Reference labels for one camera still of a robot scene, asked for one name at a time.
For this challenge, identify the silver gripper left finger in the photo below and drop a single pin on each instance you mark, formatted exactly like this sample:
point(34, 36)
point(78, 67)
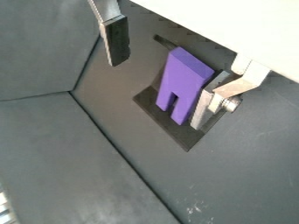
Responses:
point(114, 30)

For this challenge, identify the purple double-square block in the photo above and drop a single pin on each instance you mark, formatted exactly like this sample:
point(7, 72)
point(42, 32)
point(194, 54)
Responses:
point(185, 76)

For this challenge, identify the black curved holder stand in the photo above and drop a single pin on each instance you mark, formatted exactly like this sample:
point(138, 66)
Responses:
point(185, 135)

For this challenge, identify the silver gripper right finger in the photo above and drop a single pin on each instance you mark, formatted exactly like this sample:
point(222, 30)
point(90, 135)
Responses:
point(221, 94)

